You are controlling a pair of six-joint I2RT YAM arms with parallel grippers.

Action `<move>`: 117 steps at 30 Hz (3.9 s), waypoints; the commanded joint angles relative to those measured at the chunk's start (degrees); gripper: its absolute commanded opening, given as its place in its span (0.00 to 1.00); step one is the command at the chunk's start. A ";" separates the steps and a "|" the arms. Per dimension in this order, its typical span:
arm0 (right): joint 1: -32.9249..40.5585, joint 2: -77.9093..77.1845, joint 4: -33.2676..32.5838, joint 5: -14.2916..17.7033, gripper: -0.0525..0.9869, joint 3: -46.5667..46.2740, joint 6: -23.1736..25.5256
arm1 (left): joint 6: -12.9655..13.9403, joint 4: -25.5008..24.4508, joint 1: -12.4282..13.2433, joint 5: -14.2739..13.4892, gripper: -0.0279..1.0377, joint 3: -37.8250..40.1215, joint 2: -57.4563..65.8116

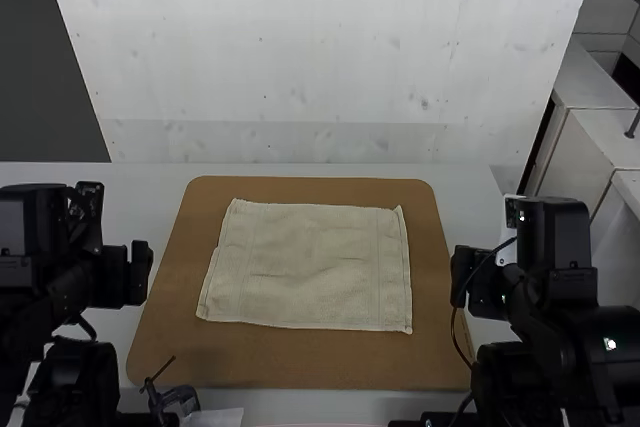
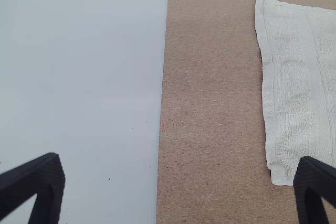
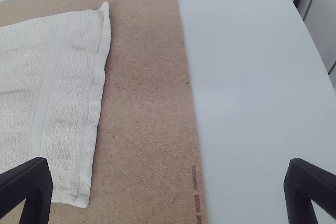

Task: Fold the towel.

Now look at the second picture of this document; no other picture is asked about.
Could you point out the cork mat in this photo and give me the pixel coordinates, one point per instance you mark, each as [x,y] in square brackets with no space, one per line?
[210,103]

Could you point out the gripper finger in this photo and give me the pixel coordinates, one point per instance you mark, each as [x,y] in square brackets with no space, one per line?
[312,176]
[53,176]

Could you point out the pale towel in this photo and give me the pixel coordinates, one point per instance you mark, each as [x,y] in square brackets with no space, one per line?
[296,90]

